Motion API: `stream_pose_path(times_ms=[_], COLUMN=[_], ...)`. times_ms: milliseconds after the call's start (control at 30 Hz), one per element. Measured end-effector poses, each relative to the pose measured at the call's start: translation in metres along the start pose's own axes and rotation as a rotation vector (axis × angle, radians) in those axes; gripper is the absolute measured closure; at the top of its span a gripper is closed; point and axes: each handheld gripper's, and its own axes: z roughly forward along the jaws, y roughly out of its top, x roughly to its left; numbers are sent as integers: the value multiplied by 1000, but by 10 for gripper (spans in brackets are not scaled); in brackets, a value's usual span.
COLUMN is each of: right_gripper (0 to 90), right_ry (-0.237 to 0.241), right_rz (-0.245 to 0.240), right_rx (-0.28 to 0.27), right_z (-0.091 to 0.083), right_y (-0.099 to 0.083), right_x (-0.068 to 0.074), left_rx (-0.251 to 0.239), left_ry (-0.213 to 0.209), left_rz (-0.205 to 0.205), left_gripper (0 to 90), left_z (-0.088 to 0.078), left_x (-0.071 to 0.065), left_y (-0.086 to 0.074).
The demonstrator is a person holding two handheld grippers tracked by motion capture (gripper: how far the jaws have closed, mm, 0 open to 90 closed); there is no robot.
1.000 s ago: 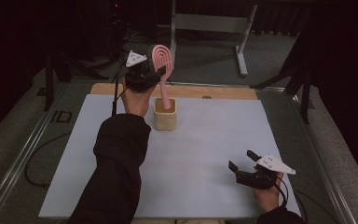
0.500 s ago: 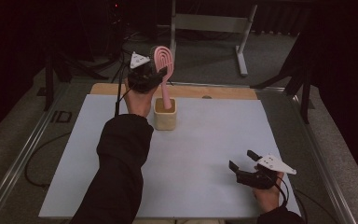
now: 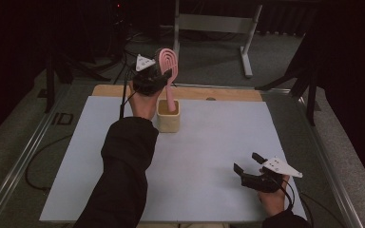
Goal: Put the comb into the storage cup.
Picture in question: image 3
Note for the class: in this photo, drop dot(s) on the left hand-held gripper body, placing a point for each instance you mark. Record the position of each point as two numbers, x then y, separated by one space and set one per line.
147 82

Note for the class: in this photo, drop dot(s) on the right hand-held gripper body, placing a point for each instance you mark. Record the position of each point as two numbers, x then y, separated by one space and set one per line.
280 167

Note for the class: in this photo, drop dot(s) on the pink hairbrush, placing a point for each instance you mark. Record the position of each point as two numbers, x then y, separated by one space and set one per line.
168 61

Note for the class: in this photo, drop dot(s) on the black tripod stand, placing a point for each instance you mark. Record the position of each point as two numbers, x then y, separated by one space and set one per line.
49 88
311 101

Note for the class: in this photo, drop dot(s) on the aluminium floor rail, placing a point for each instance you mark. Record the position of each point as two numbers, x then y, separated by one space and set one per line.
22 161
329 164

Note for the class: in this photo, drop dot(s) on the person's left hand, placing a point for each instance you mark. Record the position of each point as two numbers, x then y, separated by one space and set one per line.
144 107

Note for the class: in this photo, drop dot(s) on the beige square cup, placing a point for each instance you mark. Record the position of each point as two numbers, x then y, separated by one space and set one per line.
168 123

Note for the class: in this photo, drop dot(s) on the person's right hand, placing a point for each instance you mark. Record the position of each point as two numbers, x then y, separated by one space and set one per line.
274 202

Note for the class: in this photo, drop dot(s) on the white table mat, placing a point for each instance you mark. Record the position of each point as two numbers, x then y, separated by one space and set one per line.
202 158

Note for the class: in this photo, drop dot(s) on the white metal stand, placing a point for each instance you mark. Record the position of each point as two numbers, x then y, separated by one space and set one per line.
215 23

